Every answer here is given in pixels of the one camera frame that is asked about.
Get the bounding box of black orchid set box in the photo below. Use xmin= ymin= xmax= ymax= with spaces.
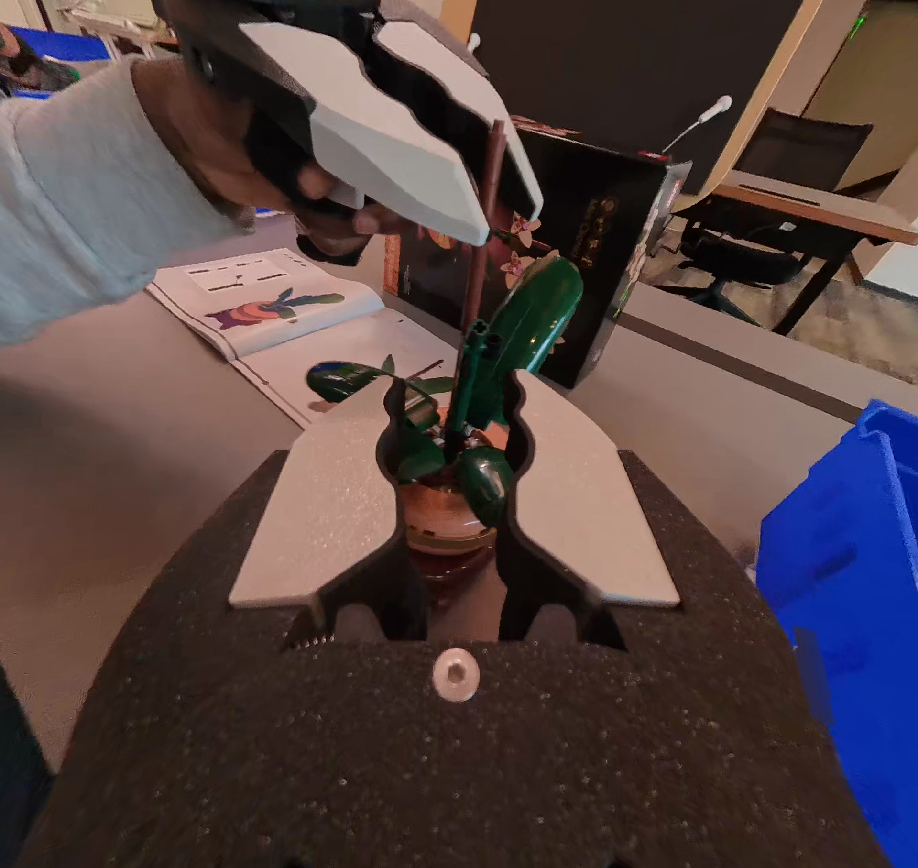
xmin=383 ymin=115 xmax=693 ymax=390

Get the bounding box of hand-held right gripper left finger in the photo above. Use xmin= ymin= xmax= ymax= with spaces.
xmin=228 ymin=379 xmax=410 ymax=609

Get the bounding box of grey desk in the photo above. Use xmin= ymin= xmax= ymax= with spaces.
xmin=0 ymin=211 xmax=918 ymax=776

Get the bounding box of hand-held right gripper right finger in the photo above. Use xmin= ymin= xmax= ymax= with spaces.
xmin=502 ymin=368 xmax=682 ymax=609

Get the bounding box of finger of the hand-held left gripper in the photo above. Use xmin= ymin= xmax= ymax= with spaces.
xmin=239 ymin=22 xmax=494 ymax=247
xmin=373 ymin=19 xmax=545 ymax=223

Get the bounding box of instruction booklet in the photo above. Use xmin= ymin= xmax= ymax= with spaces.
xmin=145 ymin=247 xmax=460 ymax=430

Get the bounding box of blue plastic bin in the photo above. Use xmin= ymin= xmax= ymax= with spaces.
xmin=756 ymin=398 xmax=918 ymax=868

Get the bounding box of person's left forearm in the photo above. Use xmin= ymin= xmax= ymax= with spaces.
xmin=0 ymin=57 xmax=255 ymax=350

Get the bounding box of wooden office desk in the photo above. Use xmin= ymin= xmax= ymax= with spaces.
xmin=670 ymin=168 xmax=918 ymax=338

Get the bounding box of person's left hand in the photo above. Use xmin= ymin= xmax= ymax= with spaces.
xmin=131 ymin=57 xmax=424 ymax=258

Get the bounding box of black partition panel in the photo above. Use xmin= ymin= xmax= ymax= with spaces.
xmin=441 ymin=0 xmax=897 ymax=195

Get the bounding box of toy orchid plant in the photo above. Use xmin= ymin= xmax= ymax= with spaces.
xmin=306 ymin=255 xmax=585 ymax=600

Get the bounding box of brown toy stem rod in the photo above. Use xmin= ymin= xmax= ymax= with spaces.
xmin=461 ymin=119 xmax=510 ymax=338

